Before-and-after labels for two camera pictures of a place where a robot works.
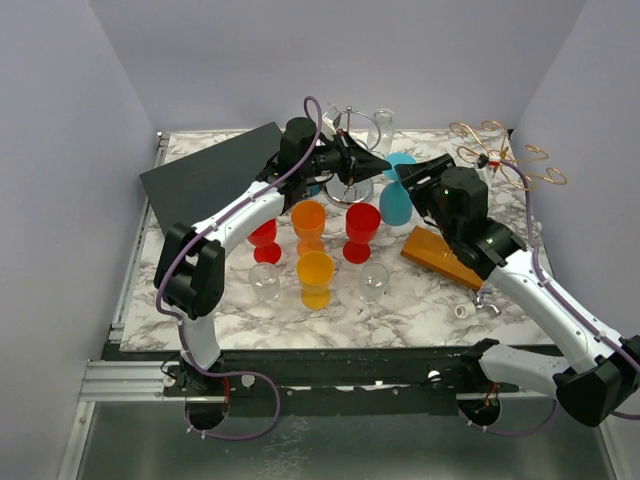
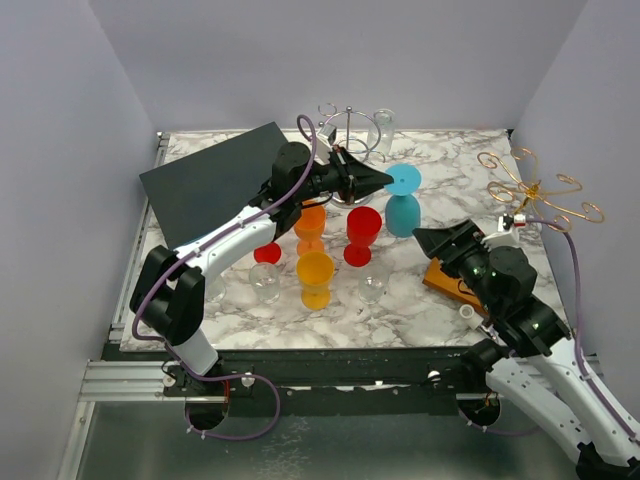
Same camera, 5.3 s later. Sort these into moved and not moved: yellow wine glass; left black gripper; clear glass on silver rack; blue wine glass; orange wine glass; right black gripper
Moved: left black gripper; blue wine glass; right black gripper
Not moved: clear glass on silver rack; orange wine glass; yellow wine glass
